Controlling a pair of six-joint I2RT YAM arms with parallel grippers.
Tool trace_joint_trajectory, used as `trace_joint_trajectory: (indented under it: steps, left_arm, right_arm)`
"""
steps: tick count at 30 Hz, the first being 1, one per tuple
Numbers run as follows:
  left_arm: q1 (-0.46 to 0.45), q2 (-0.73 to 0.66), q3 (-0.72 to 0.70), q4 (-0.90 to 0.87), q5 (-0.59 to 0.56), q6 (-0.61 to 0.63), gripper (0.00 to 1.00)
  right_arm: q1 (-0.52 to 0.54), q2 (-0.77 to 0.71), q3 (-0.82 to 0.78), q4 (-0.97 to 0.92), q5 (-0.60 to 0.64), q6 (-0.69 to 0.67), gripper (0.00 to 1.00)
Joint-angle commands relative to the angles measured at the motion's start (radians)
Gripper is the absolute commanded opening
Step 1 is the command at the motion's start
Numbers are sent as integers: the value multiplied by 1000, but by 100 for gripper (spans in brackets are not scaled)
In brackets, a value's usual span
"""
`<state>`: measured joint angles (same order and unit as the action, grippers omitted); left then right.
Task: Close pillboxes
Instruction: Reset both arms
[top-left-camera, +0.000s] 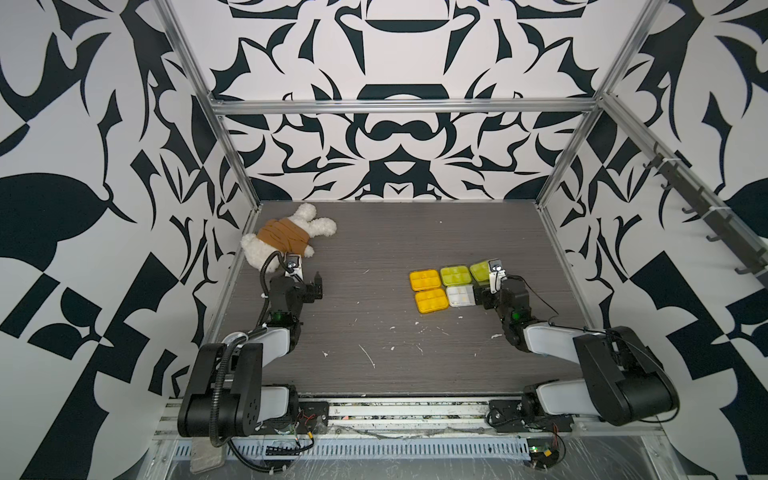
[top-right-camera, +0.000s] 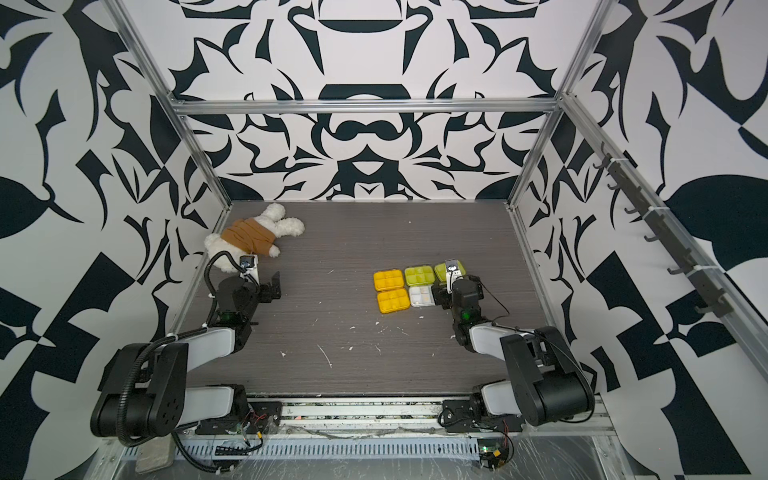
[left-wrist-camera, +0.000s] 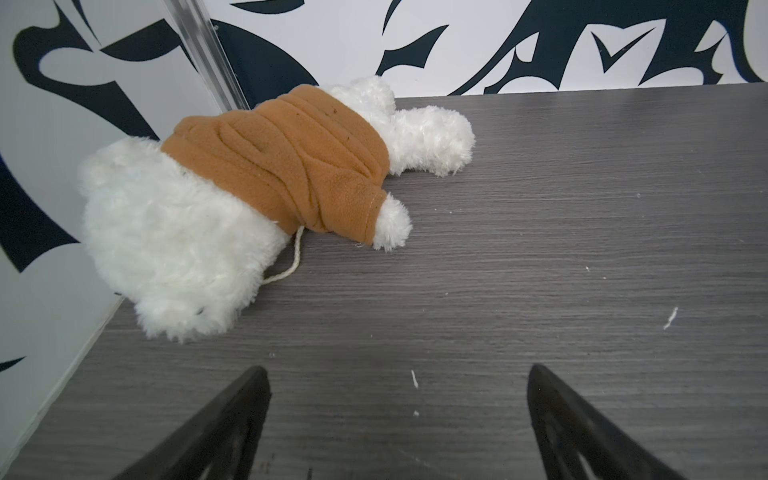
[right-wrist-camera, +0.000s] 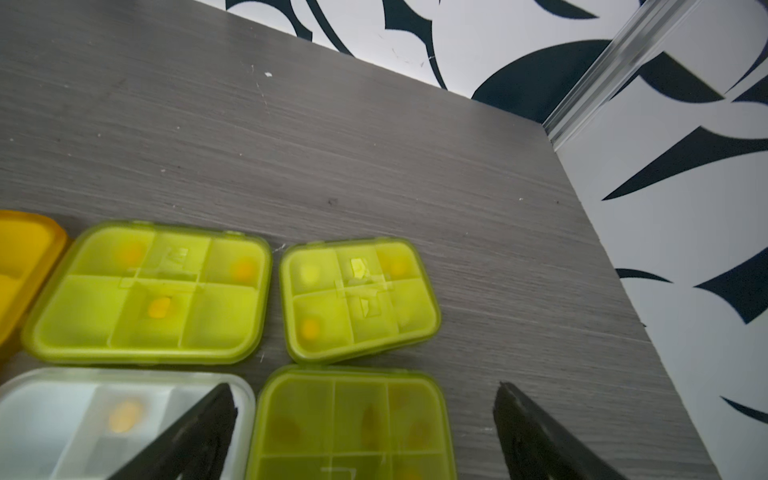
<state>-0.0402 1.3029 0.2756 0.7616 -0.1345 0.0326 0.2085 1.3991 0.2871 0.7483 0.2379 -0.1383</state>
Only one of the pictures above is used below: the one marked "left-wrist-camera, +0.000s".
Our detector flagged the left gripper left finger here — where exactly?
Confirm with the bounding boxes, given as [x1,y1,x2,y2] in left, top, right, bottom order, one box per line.
[116,366,271,480]

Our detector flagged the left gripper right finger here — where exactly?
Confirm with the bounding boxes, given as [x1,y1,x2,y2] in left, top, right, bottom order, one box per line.
[527,364,684,480]

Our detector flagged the white plush bunny toy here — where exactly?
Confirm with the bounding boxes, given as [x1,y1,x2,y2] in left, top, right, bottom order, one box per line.
[79,76,475,342]

